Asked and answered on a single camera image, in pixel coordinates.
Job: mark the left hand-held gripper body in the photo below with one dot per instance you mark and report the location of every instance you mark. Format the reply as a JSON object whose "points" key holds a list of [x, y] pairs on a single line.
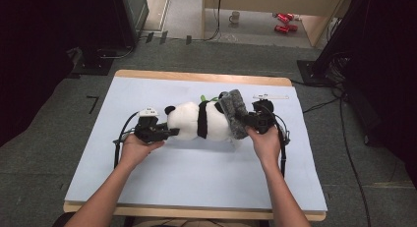
{"points": [[147, 128]]}

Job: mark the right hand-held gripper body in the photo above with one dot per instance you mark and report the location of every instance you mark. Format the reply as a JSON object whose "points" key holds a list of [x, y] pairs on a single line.
{"points": [[262, 117]]}

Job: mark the grey fluffy cloth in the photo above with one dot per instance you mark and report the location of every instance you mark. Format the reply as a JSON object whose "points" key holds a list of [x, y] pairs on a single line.
{"points": [[236, 112]]}

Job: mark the panda plush toy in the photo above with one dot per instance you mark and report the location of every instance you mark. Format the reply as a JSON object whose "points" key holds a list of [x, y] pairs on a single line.
{"points": [[187, 122]]}

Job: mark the person's left hand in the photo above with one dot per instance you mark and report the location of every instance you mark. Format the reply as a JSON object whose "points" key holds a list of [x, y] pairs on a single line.
{"points": [[137, 151]]}

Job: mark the person's right hand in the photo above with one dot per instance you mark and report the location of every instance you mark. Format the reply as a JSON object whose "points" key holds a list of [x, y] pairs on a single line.
{"points": [[267, 146]]}

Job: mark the light blue table mat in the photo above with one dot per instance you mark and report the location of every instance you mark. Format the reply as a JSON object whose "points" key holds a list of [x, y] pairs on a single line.
{"points": [[183, 184]]}

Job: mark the wooden table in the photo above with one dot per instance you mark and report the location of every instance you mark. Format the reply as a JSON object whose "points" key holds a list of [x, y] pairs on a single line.
{"points": [[203, 77]]}

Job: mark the black stand with pole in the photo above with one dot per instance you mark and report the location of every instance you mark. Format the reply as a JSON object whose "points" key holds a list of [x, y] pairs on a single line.
{"points": [[314, 73]]}

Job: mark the black stand base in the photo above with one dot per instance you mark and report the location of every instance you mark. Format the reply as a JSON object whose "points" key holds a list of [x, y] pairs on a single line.
{"points": [[93, 65]]}

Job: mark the red drink can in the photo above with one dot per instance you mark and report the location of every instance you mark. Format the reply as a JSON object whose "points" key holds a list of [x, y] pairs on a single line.
{"points": [[282, 18], [290, 16], [282, 29], [292, 28]]}

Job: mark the person's lap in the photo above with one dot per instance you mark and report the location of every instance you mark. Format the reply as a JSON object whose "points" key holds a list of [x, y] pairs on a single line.
{"points": [[147, 223]]}

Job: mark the beige mug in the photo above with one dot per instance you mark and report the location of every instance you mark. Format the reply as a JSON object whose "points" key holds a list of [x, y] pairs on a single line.
{"points": [[234, 16]]}

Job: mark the wooden shelf unit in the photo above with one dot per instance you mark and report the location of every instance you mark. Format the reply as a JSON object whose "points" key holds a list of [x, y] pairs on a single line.
{"points": [[262, 1]]}

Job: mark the black cabinet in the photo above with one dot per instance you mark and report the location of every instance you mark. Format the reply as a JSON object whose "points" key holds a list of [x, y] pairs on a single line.
{"points": [[137, 11]]}

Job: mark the black curtain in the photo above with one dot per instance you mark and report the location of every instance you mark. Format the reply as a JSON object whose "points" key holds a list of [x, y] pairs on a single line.
{"points": [[390, 73], [26, 56]]}

